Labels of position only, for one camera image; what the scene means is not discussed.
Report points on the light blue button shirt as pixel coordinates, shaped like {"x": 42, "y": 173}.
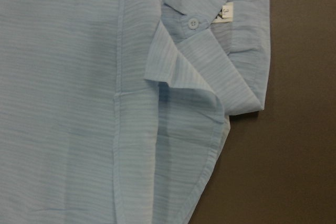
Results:
{"x": 116, "y": 111}

